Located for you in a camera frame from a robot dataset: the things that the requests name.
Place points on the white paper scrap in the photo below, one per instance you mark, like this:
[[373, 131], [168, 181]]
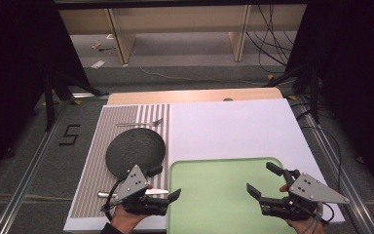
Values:
[[97, 64]]

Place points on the white table board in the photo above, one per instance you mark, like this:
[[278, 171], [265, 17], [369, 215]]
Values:
[[233, 130]]

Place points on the person's left hand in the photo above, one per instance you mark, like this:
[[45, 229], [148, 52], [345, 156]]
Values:
[[123, 219]]

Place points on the silver fork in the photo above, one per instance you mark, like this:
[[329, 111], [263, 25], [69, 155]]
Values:
[[136, 124]]

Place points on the black curtain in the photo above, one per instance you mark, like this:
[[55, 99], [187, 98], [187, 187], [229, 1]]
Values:
[[354, 65], [16, 65]]

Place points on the green tray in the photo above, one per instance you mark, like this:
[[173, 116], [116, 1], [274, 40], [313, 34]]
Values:
[[214, 195]]

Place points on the silver table knife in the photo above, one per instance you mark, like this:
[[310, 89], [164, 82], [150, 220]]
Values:
[[105, 194]]

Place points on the wooden table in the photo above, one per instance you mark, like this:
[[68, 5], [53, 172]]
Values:
[[191, 96]]

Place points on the striped grey placemat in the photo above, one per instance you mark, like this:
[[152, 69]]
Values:
[[92, 182]]

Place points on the dark round plate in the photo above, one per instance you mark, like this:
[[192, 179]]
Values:
[[133, 149]]

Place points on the wooden shelf unit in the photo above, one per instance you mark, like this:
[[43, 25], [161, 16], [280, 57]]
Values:
[[175, 19]]

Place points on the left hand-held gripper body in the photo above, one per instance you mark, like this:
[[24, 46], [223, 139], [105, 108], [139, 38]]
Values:
[[132, 185]]

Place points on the crumpled paper scrap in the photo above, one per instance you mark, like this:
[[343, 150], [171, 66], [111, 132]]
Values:
[[96, 45]]

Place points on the black metal stand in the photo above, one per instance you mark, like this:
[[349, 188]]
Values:
[[49, 100], [313, 94]]

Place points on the aluminium floor rail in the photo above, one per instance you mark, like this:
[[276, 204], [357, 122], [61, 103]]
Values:
[[29, 172], [341, 172]]

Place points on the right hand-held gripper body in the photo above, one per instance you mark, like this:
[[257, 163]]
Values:
[[308, 190]]

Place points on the person's right hand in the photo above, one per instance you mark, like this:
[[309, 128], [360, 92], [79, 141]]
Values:
[[306, 227]]

